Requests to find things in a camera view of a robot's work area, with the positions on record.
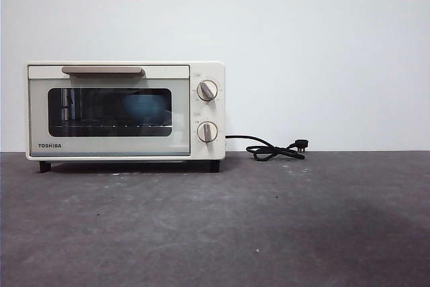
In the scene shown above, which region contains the glass oven door with handle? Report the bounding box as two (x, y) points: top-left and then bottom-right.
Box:
(28, 65), (191, 158)

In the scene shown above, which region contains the blue ribbed bowl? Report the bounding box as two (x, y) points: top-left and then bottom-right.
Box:
(121, 94), (169, 124)

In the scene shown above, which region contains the cream Toshiba toaster oven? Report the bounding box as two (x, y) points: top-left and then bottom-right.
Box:
(26, 61), (226, 174)

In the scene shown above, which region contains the beige round oven knob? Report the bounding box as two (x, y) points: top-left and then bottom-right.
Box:
(196, 121), (219, 146)
(196, 80), (219, 102)

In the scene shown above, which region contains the metal wire oven rack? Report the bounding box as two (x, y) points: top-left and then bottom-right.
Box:
(50, 119), (172, 132)

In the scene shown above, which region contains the black power cable with plug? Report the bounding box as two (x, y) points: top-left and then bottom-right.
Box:
(224, 134), (310, 163)

